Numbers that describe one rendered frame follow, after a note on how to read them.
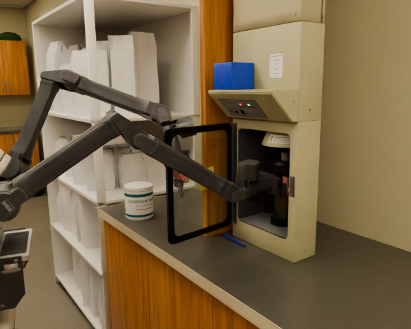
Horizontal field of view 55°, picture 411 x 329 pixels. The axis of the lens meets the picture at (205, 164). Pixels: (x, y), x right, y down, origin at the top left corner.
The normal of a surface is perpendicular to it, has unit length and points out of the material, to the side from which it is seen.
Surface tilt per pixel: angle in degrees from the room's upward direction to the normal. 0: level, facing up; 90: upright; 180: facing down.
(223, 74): 90
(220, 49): 90
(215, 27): 90
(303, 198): 90
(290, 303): 0
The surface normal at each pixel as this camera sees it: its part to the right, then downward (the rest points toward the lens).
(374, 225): -0.81, 0.12
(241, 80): 0.58, 0.15
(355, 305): -0.01, -0.98
